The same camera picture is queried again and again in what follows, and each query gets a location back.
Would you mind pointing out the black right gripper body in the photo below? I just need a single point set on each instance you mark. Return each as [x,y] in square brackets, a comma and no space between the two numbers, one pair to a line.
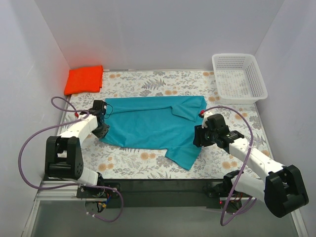
[199,139]

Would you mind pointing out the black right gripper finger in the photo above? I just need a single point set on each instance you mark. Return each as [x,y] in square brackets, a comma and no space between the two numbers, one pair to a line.
[199,141]
[199,130]

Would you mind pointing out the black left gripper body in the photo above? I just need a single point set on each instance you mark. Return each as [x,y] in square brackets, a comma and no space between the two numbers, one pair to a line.
[102,131]

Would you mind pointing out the teal t shirt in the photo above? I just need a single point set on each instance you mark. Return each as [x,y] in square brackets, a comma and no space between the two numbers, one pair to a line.
[156,123]

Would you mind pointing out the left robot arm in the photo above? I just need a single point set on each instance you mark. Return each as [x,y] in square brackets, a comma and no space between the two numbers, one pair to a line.
[63,155]

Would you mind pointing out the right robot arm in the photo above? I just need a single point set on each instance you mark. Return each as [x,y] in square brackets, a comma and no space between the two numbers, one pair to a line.
[280,187]

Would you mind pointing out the floral patterned table mat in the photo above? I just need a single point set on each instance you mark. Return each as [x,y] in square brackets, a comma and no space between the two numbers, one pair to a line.
[124,163]

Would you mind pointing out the folded orange t shirt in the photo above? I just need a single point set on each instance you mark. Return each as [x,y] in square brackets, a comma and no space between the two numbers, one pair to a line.
[85,79]

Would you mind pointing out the white plastic basket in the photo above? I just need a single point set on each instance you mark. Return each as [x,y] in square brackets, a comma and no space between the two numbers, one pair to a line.
[238,78]

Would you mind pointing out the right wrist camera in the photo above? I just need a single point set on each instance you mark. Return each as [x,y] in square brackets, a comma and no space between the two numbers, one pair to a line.
[216,123]

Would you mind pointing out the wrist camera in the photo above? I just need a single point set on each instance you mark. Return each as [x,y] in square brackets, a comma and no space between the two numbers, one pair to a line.
[99,107]
[216,123]

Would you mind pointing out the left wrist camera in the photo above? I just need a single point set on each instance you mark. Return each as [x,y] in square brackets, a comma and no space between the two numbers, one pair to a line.
[99,107]

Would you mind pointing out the aluminium frame rail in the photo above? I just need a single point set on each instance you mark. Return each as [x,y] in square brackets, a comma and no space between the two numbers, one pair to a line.
[60,194]

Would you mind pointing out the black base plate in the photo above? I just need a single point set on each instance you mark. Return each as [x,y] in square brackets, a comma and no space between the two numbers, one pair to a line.
[170,192]

